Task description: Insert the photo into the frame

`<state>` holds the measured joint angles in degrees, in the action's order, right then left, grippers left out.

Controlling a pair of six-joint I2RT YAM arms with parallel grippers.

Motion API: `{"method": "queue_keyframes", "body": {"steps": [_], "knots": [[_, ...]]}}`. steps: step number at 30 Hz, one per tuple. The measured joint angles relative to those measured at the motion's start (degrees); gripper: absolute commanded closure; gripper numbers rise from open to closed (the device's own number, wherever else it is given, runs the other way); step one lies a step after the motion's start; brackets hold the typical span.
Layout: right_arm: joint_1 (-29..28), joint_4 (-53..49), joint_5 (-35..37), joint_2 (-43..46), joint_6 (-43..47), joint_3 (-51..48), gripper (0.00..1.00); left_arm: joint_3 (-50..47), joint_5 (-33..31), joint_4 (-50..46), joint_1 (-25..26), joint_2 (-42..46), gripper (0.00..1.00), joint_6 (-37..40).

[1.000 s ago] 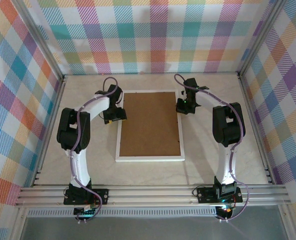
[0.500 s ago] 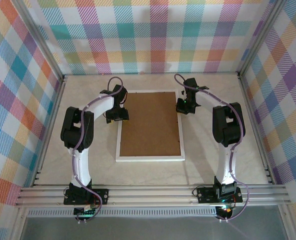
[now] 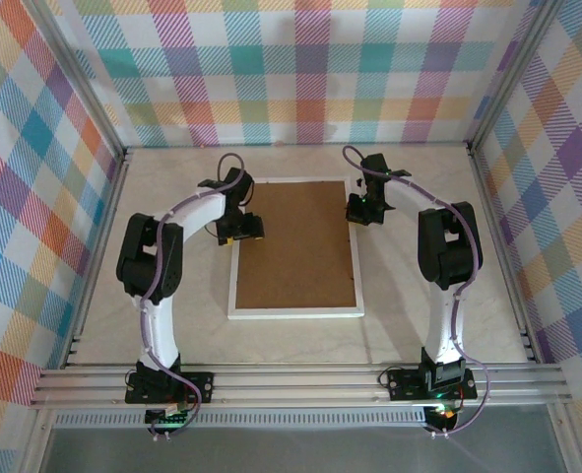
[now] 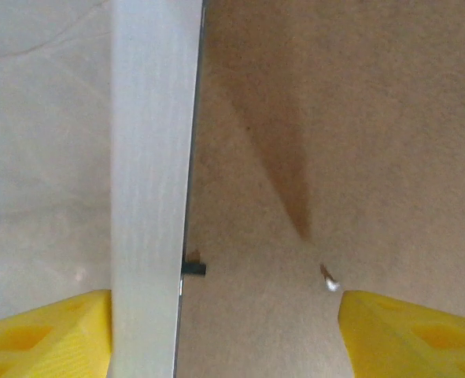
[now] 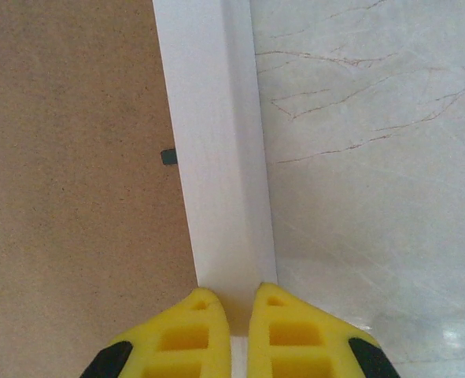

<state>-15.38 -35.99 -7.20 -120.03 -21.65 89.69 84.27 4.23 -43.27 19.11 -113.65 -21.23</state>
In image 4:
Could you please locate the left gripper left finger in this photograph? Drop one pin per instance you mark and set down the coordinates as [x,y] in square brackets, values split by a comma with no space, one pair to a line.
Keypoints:
[59,342]

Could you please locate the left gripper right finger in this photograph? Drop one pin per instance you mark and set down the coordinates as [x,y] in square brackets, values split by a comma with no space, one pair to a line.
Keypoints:
[413,346]

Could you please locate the white picture frame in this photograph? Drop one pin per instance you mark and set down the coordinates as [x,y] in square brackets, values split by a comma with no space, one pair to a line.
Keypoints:
[153,157]

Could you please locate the brown backing board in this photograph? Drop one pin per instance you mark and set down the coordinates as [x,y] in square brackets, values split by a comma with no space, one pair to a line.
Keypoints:
[354,118]

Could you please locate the small black frame tab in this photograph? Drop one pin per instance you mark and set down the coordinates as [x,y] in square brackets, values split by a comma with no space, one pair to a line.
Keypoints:
[194,269]

